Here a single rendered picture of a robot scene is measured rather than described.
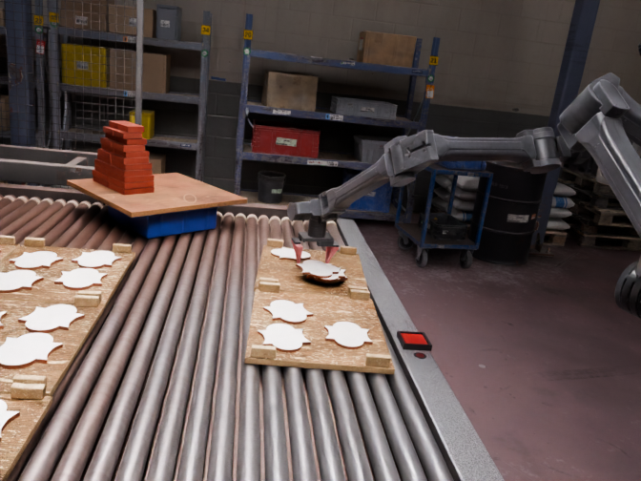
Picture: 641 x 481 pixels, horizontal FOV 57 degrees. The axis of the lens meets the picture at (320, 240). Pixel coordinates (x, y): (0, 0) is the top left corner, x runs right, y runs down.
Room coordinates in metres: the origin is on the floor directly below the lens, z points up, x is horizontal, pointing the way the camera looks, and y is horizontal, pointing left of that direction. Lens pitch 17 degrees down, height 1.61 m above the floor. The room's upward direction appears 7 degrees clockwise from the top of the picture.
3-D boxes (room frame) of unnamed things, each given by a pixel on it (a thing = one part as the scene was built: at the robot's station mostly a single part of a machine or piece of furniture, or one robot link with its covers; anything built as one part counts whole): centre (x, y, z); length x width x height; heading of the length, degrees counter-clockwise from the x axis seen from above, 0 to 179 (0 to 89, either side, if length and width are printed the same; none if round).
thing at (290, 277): (1.83, 0.02, 0.93); 0.41 x 0.35 x 0.02; 3
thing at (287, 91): (5.99, 0.48, 1.26); 0.49 x 0.38 x 0.34; 105
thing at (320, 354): (1.41, -0.02, 0.93); 0.41 x 0.35 x 0.02; 5
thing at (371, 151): (6.08, -0.49, 0.76); 0.50 x 0.36 x 0.24; 105
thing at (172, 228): (2.19, 0.62, 0.97); 0.31 x 0.31 x 0.10; 48
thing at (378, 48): (6.07, -0.42, 1.74); 0.50 x 0.38 x 0.32; 99
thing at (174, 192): (2.25, 0.66, 1.03); 0.50 x 0.50 x 0.02; 48
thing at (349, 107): (6.04, -0.27, 1.16); 0.60 x 0.40 x 0.15; 102
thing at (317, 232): (1.78, 0.01, 1.09); 0.10 x 0.07 x 0.07; 110
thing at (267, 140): (5.96, 0.48, 0.78); 0.66 x 0.45 x 0.28; 99
